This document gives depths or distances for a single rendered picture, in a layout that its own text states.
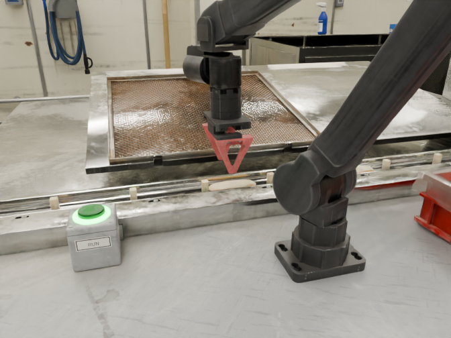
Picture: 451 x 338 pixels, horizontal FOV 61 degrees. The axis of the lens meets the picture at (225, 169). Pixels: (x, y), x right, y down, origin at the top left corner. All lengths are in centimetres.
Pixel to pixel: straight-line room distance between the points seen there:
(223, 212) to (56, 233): 28
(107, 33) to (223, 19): 377
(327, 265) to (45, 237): 45
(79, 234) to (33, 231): 11
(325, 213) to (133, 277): 29
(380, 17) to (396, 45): 495
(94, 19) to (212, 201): 379
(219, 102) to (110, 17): 374
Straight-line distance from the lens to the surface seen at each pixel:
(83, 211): 61
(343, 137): 50
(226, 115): 68
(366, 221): 76
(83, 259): 62
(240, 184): 77
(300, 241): 59
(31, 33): 445
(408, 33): 45
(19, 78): 454
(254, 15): 60
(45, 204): 78
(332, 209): 56
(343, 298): 58
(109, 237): 60
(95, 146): 90
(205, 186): 76
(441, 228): 76
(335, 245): 59
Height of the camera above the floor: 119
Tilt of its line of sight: 23 degrees down
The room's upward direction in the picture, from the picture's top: straight up
